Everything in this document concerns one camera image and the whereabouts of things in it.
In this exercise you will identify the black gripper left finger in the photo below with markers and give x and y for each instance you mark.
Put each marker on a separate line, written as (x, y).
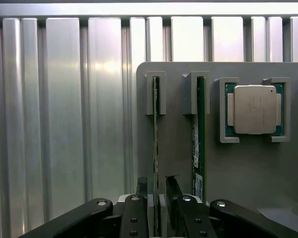
(135, 218)

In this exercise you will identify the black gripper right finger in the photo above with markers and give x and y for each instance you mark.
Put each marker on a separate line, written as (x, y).
(188, 218)

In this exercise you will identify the grey parts rack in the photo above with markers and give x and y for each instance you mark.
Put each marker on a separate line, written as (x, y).
(238, 168)

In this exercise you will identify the silver CPU chip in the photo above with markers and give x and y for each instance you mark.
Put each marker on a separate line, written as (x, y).
(254, 109)

